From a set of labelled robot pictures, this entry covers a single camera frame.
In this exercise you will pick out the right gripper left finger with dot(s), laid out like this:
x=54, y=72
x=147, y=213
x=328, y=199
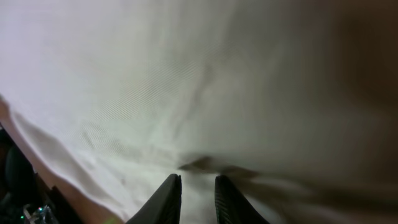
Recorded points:
x=164, y=205

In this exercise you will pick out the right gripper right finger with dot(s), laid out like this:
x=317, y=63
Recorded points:
x=231, y=205

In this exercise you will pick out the beige shorts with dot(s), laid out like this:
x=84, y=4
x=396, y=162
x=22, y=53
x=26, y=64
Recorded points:
x=296, y=101

